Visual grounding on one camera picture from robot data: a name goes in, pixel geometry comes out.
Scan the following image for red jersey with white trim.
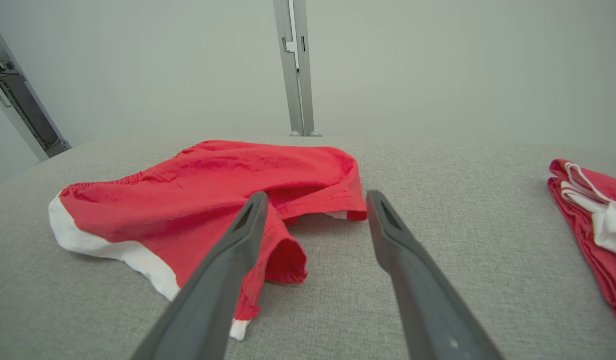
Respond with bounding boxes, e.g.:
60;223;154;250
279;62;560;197
547;158;616;328

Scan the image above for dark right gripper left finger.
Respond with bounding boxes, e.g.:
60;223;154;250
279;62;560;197
130;191;270;360

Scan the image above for dark panel with grey frame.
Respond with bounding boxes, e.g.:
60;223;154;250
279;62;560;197
0;15;72;162

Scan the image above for red shorts with white stripe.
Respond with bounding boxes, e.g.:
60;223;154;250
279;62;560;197
48;140;368;342

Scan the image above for grey partition post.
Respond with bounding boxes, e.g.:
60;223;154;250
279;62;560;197
273;0;322;137

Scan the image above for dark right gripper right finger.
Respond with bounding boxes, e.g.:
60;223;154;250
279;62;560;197
365;189;504;360

